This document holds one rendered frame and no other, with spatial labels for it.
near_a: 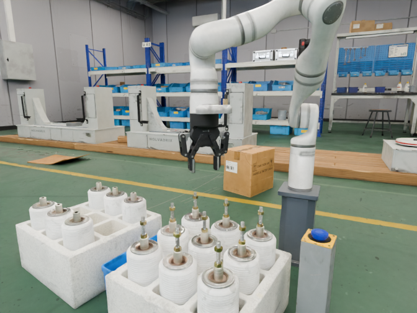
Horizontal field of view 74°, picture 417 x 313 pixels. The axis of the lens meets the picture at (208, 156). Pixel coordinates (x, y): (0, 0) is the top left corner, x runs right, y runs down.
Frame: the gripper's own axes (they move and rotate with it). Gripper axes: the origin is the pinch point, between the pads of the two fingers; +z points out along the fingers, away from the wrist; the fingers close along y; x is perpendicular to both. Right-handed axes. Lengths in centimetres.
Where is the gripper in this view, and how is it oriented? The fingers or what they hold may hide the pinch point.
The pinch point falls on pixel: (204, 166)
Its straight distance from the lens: 73.8
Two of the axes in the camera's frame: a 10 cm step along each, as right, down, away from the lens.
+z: 0.0, 9.8, 2.0
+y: -9.2, 0.8, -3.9
